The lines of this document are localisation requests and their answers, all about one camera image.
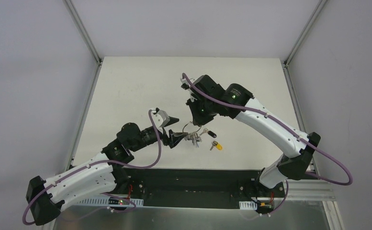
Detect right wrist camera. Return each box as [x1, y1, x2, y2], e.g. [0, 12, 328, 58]
[180, 78, 195, 101]

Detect white cable duct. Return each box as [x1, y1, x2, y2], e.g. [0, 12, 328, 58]
[76, 196, 144, 207]
[239, 201, 258, 210]

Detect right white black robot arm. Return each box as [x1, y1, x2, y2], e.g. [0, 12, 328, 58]
[181, 73, 320, 196]

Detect right white cable duct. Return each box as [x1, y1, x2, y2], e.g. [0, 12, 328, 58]
[239, 201, 258, 210]

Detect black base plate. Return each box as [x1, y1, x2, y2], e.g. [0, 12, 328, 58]
[65, 166, 320, 210]

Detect aluminium frame post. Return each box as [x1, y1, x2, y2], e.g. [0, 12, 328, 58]
[62, 0, 103, 66]
[283, 0, 329, 68]

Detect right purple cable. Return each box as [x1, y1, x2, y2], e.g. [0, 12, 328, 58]
[181, 73, 354, 219]

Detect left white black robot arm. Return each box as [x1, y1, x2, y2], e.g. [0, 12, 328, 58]
[23, 112, 187, 226]

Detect silver keyring with keys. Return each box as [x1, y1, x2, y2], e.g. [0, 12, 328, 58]
[184, 126, 202, 148]

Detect left white cable duct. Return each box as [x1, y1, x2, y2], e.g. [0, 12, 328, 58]
[76, 196, 144, 207]

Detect right aluminium frame post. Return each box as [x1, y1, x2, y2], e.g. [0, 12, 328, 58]
[283, 0, 329, 68]

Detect left aluminium frame post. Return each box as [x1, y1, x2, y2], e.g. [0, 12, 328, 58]
[62, 0, 103, 66]

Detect key with black tag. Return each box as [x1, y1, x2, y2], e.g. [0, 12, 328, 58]
[199, 128, 217, 138]

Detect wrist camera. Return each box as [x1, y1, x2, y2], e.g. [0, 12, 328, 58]
[180, 78, 195, 101]
[151, 108, 170, 129]

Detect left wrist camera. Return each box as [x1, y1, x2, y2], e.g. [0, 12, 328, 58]
[151, 108, 170, 129]

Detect key with yellow tag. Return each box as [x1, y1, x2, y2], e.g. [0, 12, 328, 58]
[210, 141, 223, 151]

